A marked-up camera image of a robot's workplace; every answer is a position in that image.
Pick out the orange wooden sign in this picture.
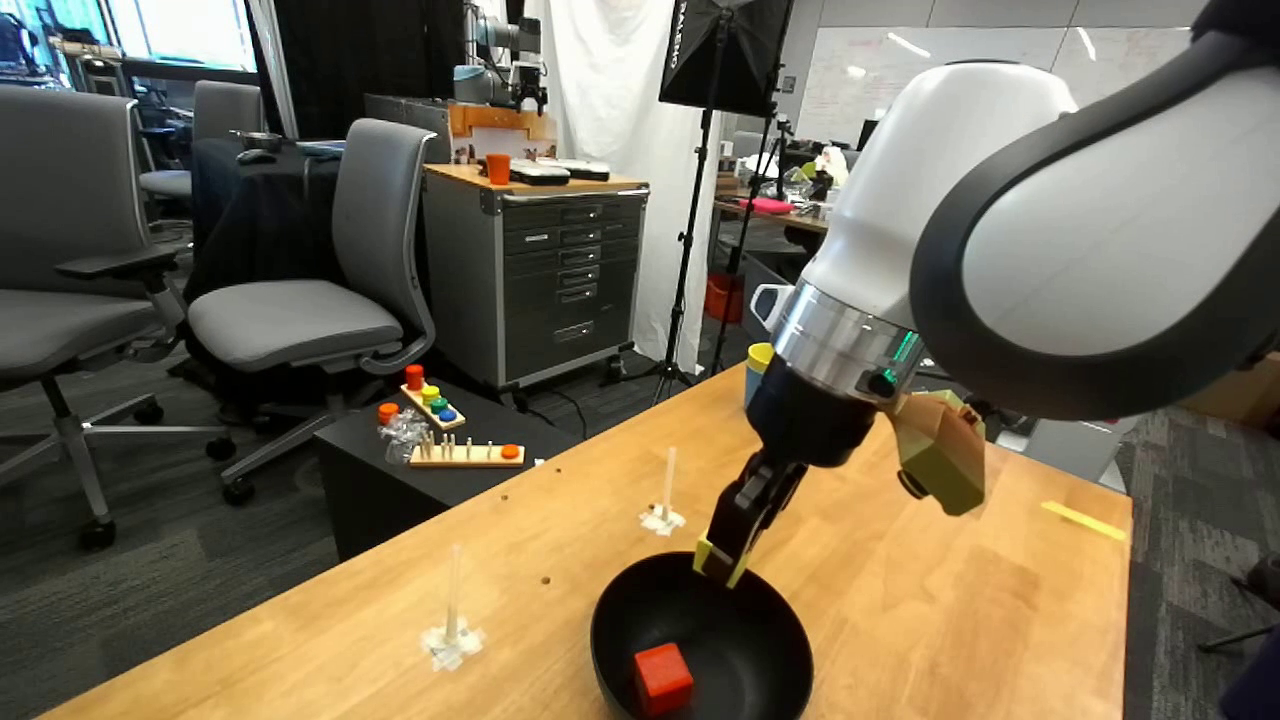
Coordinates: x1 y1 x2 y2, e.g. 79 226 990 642
443 98 556 160

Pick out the orange cube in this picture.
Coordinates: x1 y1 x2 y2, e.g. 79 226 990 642
630 638 702 720

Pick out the white curtain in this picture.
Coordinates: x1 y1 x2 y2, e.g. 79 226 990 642
537 0 733 374

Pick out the black bowl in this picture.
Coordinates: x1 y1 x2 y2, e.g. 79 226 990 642
588 552 815 720

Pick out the clear plastic stand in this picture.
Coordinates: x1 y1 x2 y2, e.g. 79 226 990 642
421 540 490 675
638 443 694 540

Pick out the clear plastic bag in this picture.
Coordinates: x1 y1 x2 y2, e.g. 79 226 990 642
377 404 431 462

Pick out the black draped cloth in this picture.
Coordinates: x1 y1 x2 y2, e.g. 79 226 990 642
184 130 354 302

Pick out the yellow tape strip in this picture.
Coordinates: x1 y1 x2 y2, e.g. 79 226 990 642
1036 495 1131 546

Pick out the yellowish wrist camera box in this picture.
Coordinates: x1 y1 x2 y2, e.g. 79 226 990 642
888 386 994 518

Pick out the wooden peg bar toy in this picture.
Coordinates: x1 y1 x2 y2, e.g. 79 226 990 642
405 433 528 473

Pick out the black camera tripod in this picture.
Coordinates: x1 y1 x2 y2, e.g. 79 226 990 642
1194 557 1280 720

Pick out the red box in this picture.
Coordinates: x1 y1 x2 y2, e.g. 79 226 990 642
702 270 749 329

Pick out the black light stand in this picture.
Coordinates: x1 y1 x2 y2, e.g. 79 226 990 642
662 102 738 386

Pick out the black flat device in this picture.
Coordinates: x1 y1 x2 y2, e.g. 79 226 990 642
512 155 617 187

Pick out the black curtain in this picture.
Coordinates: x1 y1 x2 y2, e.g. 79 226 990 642
274 0 473 142

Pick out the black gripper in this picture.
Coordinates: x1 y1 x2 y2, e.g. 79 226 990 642
694 367 881 590

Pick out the black softbox light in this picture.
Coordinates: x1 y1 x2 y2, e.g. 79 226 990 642
657 0 798 119

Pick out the low black table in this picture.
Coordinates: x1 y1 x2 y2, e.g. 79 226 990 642
314 385 586 558

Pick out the grey office chair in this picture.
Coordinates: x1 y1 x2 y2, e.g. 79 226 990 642
184 116 441 508
136 74 268 205
0 84 236 552

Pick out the grey drawer cabinet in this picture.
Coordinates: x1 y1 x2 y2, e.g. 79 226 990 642
421 160 653 397

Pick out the colourful wooden stacking toy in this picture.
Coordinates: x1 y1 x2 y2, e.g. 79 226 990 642
396 360 467 433

